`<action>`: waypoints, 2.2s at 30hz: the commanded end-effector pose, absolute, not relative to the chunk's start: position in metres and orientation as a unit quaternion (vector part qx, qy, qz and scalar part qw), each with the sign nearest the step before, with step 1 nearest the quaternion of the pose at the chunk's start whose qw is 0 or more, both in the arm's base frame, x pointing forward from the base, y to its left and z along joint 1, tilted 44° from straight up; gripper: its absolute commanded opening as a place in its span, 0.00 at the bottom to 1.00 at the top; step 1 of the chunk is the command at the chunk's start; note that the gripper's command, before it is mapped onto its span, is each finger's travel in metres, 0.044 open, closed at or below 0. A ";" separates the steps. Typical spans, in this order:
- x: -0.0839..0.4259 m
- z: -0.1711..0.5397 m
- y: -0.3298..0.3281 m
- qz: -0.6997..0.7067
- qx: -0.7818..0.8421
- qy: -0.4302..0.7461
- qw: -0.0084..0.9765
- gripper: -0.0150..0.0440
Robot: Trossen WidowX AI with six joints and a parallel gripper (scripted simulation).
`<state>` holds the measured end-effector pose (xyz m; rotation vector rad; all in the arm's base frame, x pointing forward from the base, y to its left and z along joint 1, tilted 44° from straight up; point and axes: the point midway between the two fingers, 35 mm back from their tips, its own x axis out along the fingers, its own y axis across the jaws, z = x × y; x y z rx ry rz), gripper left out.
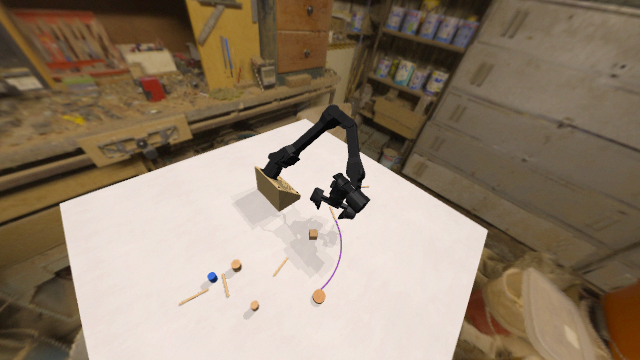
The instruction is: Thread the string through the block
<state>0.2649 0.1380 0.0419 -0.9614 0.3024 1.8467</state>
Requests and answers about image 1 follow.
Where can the blue cylinder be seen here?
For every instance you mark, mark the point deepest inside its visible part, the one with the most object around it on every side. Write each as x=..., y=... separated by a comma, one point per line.
x=212, y=277

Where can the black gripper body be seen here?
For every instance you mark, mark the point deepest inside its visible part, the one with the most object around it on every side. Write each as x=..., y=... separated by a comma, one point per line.
x=333, y=201

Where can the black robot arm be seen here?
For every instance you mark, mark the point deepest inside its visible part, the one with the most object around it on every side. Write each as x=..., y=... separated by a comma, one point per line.
x=288, y=155

